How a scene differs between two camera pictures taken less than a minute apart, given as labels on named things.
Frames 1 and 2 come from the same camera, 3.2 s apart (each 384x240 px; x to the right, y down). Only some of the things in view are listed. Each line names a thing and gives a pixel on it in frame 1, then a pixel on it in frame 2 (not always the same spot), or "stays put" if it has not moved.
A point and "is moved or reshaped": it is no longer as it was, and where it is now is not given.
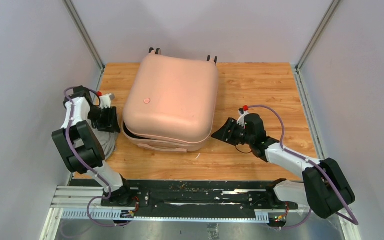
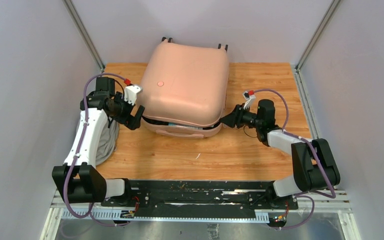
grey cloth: (109, 141) stays put
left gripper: (111, 124) -> (132, 123)
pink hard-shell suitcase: (171, 102) is moved or reshaped
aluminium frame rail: (86, 202) stays put
